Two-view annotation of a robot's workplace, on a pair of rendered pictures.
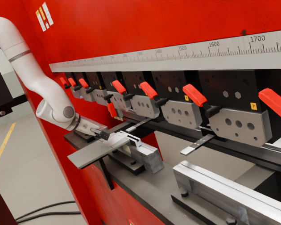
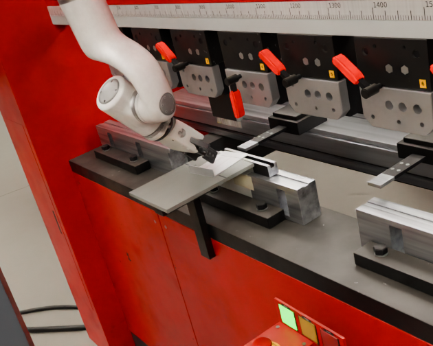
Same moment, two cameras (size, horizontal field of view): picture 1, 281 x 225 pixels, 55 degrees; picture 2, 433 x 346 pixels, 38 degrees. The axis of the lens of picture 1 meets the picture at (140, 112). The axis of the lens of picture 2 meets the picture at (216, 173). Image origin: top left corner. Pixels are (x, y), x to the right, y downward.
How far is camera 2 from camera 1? 0.44 m
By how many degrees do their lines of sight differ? 8
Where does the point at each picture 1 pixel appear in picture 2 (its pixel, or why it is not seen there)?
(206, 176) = (423, 220)
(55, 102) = (147, 85)
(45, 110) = (121, 99)
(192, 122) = (426, 123)
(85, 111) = not seen: hidden behind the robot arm
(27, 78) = (93, 36)
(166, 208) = (347, 275)
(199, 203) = (409, 263)
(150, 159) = (301, 198)
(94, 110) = not seen: hidden behind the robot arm
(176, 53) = (419, 11)
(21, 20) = not seen: outside the picture
